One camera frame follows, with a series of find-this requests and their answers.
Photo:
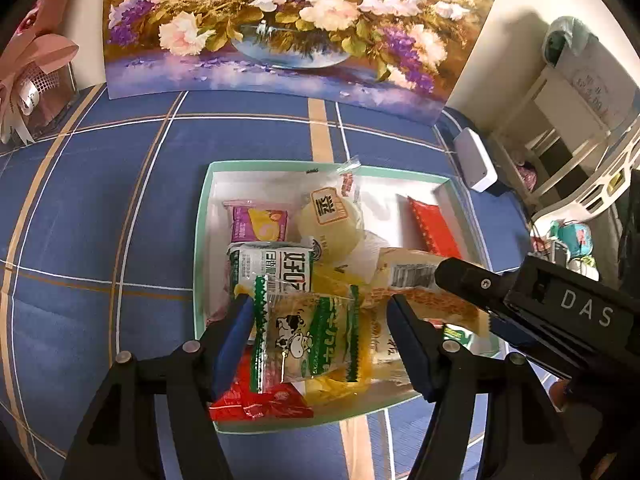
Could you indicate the small green cookie packet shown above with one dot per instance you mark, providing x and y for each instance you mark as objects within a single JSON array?
[{"x": 282, "y": 341}]

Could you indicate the white shelf rack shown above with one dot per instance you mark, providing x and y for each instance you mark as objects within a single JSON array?
[{"x": 570, "y": 146}]

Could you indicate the pink bread packet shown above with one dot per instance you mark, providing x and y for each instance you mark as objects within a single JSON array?
[{"x": 252, "y": 221}]

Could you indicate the beige cracker packet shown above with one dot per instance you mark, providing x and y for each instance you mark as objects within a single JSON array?
[{"x": 411, "y": 273}]

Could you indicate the red crinkled candy packet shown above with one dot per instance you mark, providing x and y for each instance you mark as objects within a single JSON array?
[{"x": 239, "y": 404}]

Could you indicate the white teal-edged tray box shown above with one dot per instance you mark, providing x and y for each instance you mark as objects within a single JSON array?
[{"x": 387, "y": 221}]

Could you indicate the small green white candy packet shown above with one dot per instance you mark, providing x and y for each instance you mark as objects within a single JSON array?
[{"x": 286, "y": 267}]

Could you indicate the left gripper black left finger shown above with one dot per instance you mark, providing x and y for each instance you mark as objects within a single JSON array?
[{"x": 118, "y": 436}]

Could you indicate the teal round pouch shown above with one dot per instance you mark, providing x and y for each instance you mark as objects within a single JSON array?
[{"x": 575, "y": 236}]

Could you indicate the long red biscuit packet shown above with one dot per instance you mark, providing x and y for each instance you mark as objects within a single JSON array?
[{"x": 437, "y": 236}]

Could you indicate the colourful clutter pile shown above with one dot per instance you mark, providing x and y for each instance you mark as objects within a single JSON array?
[{"x": 544, "y": 246}]

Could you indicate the yellow cake clear packet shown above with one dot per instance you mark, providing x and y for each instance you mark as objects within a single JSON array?
[{"x": 340, "y": 365}]

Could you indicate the floral oil painting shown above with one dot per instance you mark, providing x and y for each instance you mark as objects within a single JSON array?
[{"x": 400, "y": 57}]

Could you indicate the blue plaid tablecloth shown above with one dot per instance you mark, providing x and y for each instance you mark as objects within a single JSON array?
[{"x": 97, "y": 230}]

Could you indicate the white rectangular device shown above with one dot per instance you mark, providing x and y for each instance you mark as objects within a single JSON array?
[{"x": 478, "y": 171}]

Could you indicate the white pastry packet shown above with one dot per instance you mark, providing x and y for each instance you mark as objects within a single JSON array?
[{"x": 386, "y": 361}]

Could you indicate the white bun clear packet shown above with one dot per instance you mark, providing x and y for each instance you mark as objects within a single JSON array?
[{"x": 330, "y": 216}]

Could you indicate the green white biscuit packet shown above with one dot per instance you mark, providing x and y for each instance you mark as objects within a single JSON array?
[{"x": 458, "y": 334}]

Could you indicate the pink flower bouquet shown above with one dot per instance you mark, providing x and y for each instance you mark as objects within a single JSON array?
[{"x": 36, "y": 83}]

